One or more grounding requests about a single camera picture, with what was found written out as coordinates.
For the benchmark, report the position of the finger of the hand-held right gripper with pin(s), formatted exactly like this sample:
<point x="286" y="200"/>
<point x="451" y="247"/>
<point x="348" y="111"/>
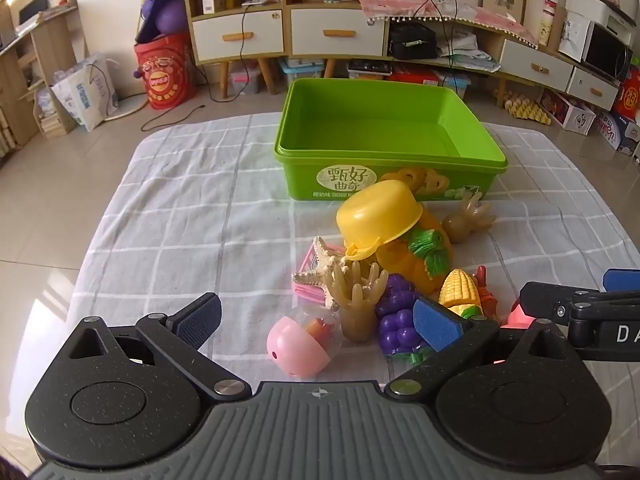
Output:
<point x="545" y="300"/>
<point x="622" y="280"/>

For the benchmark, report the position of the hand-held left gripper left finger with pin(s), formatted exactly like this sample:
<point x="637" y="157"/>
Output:
<point x="200" y="321"/>

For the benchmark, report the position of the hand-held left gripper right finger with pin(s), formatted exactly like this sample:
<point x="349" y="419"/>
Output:
<point x="437" y="329"/>

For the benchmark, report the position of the pink toy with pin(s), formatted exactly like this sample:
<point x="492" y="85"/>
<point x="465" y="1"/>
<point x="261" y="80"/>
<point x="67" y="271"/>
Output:
<point x="515" y="317"/>

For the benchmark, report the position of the purple toy grapes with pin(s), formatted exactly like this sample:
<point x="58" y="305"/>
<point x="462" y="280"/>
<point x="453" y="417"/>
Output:
<point x="395" y="331"/>

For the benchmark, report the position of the yellow toy corn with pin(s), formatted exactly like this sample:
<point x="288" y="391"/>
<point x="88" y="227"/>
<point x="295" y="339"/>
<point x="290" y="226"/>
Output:
<point x="460" y="287"/>

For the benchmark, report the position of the red gnome figure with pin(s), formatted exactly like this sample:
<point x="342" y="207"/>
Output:
<point x="486" y="296"/>

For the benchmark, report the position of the brown coral toy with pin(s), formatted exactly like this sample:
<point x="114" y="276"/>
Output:
<point x="457" y="225"/>
<point x="357" y="320"/>

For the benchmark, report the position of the pink egg capsule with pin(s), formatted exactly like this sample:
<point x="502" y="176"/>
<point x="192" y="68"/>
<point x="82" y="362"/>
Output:
<point x="295" y="345"/>

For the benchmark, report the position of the beige starfish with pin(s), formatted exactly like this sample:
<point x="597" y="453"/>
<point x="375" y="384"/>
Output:
<point x="325" y="266"/>

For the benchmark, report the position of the green plastic box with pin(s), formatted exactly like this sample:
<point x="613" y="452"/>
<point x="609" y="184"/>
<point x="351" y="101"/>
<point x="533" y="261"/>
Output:
<point x="380" y="125"/>

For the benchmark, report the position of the orange toy pumpkin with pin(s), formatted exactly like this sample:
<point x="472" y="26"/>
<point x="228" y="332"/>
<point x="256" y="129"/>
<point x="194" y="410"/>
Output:
<point x="400" y="266"/>

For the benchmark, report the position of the pink toy box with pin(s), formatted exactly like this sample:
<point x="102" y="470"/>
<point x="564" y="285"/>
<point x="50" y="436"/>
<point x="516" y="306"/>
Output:
<point x="307" y="293"/>

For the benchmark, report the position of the grey checkered cloth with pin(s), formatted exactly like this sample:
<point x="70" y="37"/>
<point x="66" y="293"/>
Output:
<point x="200" y="210"/>

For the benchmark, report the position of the yellow toy bowl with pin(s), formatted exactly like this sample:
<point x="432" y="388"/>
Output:
<point x="375" y="215"/>

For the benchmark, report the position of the white printed cardboard box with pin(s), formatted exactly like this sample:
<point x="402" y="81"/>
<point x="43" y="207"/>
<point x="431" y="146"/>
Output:
<point x="570" y="112"/>

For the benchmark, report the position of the red cardboard box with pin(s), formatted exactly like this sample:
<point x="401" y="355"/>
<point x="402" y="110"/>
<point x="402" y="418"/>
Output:
<point x="629" y="95"/>

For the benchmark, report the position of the yellow egg trays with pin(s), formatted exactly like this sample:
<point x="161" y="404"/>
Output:
<point x="525" y="109"/>

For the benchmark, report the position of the white drawer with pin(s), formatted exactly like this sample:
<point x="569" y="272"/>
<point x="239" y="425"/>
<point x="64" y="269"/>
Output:
<point x="337" y="32"/>
<point x="535" y="66"/>
<point x="235" y="35"/>
<point x="592" y="89"/>

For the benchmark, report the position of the black microwave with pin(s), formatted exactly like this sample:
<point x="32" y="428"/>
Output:
<point x="607" y="52"/>

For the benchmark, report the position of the red printed bag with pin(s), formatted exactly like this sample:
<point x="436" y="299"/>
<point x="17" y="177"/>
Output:
<point x="165" y="75"/>

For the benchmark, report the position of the red flat box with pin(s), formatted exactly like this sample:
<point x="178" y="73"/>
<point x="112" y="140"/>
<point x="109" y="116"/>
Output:
<point x="420" y="77"/>

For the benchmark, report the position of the white paper bag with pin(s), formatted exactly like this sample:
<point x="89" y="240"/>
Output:
<point x="85" y="92"/>

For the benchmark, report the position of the clear storage container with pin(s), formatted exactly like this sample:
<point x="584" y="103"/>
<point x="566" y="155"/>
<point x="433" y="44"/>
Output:
<point x="300" y="75"/>

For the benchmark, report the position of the white printer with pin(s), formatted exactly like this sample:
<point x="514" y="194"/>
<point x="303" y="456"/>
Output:
<point x="600" y="10"/>

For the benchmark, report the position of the black bag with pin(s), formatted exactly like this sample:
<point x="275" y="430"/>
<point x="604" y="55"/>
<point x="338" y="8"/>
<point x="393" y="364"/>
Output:
<point x="412" y="42"/>

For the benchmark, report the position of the purple plush toy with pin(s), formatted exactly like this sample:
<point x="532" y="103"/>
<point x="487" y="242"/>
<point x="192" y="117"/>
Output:
<point x="165" y="12"/>

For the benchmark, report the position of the wooden desk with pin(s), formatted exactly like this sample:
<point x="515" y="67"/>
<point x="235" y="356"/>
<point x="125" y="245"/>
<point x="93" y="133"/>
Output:
<point x="30" y="60"/>

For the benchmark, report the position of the pink tasselled cloth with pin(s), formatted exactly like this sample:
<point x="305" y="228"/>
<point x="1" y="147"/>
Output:
<point x="430" y="7"/>

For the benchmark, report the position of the wooden shelf cabinet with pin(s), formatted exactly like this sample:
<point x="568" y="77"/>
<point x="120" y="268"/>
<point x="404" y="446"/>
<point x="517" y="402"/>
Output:
<point x="280" y="5"/>

